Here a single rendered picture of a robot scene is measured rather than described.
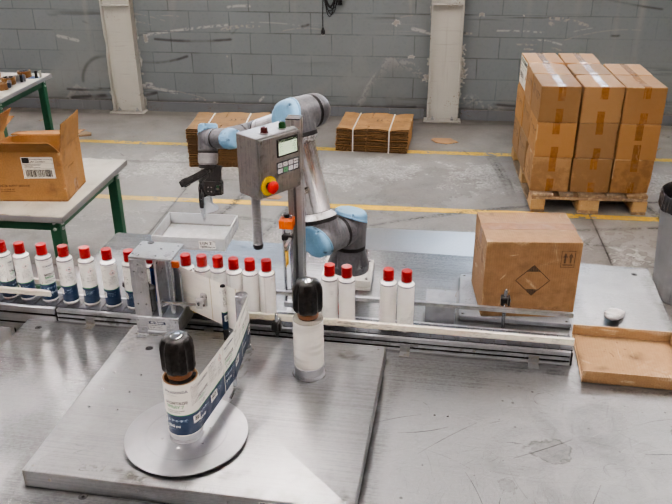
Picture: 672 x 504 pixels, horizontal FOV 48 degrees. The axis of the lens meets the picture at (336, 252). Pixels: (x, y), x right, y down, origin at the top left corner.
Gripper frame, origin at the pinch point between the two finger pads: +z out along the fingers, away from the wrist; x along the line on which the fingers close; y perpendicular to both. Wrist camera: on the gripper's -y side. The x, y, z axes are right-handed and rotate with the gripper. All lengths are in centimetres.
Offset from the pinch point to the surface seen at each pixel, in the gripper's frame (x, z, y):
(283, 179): -57, -17, 39
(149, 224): 230, 28, -94
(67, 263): -49, 11, -33
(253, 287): -54, 16, 29
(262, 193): -63, -14, 33
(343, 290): -58, 16, 57
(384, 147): 383, -26, 67
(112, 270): -50, 13, -18
